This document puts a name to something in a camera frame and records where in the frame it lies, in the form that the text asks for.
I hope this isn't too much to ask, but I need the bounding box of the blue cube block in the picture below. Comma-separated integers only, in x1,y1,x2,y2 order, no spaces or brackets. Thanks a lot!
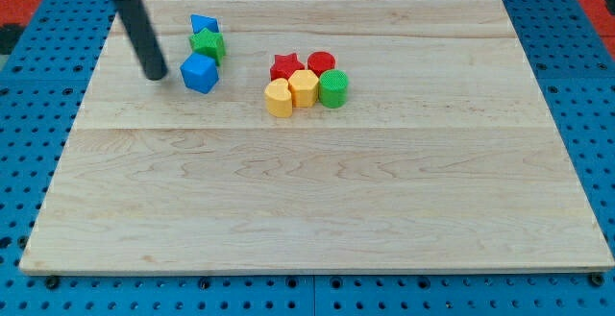
180,53,219,94

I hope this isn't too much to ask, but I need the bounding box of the yellow heart block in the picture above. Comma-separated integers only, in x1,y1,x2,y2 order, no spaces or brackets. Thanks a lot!
263,78,293,118

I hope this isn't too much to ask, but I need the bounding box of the yellow hexagon block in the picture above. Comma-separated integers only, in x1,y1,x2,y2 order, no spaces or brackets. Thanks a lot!
288,70,319,108

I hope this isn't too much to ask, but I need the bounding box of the green cylinder block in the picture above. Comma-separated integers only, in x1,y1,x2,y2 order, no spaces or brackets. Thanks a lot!
319,69,349,109

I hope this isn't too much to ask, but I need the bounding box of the red star block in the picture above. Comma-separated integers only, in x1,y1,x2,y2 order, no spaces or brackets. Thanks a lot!
270,53,306,81

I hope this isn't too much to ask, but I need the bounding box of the red cylinder block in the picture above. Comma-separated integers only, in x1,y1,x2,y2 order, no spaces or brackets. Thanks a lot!
307,51,336,77

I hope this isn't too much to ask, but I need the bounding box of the light wooden board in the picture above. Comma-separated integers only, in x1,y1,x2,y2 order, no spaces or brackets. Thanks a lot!
20,0,614,276

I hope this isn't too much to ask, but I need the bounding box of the green star block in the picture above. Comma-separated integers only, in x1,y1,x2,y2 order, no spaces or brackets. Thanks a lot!
189,28,226,66

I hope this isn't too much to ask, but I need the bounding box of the blue triangle block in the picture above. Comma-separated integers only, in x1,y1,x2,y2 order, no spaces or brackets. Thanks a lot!
190,14,220,34

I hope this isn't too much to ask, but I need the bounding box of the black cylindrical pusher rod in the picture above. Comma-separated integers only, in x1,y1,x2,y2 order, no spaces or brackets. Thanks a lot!
113,0,168,81

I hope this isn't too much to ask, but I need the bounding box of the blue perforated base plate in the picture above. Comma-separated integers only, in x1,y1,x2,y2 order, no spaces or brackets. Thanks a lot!
1,0,614,315

